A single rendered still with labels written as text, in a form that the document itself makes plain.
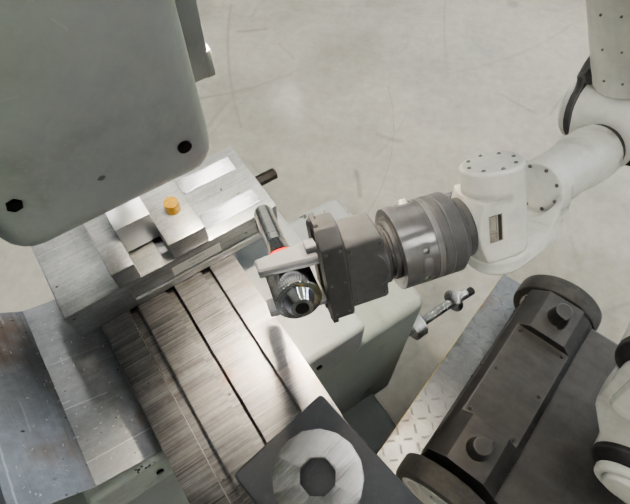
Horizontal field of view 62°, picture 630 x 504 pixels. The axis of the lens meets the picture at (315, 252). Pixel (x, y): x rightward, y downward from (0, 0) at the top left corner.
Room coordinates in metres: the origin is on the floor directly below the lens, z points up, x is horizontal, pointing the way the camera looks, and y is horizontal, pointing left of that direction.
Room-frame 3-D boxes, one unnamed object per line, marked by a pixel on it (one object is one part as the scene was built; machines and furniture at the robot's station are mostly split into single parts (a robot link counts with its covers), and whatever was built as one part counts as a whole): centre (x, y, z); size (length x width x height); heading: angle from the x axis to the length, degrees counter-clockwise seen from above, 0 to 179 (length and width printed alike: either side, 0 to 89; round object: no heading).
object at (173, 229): (0.46, 0.23, 1.03); 0.15 x 0.06 x 0.04; 34
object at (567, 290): (0.52, -0.59, 0.50); 0.20 x 0.05 x 0.20; 51
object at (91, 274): (0.45, 0.25, 0.99); 0.35 x 0.15 x 0.11; 124
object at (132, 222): (0.43, 0.27, 1.04); 0.06 x 0.05 x 0.06; 34
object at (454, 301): (0.52, -0.31, 0.52); 0.22 x 0.06 x 0.06; 124
